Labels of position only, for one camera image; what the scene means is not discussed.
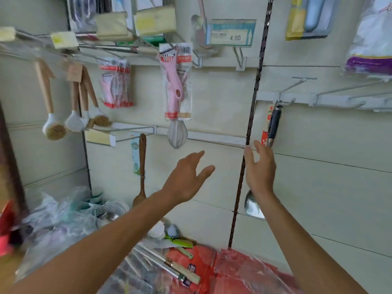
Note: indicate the dark wooden spatula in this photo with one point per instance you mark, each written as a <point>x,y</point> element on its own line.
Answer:
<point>142,162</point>

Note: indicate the wooden brushes hanging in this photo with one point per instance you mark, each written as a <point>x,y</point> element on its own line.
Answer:
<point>54,128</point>

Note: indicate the black wall divider strip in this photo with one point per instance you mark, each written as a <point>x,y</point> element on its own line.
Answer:
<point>258,76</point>

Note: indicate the white price label holder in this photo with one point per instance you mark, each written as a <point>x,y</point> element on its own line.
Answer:
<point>231,34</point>

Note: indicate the white purple bag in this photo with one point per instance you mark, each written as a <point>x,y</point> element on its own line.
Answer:
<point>370,39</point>

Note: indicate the pile of plastic wrapped utensils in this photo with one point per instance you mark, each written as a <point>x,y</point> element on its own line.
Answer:
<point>55,229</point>

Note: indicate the red plastic wrapped packets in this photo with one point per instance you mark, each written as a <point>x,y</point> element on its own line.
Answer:
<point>233,272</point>

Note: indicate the person's left hand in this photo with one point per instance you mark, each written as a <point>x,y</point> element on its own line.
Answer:
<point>184,180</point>

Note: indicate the wooden dish brushes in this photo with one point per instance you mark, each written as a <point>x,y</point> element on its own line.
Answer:
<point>75,122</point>

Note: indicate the person's right forearm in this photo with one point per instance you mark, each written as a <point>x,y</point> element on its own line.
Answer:
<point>306,254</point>

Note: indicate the blue yellow peeler packet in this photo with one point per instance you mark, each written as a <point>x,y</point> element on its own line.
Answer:
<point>306,15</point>

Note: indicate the pale round hanging utensil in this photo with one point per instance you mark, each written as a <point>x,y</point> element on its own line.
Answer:
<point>196,22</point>

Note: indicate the yellow price tag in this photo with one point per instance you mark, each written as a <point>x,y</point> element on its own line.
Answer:
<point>6,33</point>
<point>64,39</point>

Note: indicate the black utensil packet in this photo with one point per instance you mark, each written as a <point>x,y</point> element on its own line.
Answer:
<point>83,12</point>

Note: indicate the person's right hand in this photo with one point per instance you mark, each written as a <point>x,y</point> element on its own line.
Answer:
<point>262,174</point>

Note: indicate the person's left forearm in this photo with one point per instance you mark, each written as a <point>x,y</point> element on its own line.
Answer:
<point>92,254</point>

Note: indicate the white green utensil packet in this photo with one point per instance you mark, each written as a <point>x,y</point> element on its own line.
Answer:
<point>149,3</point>
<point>122,4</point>

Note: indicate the large steel strainer ladle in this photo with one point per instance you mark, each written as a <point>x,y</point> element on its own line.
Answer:
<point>113,212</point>

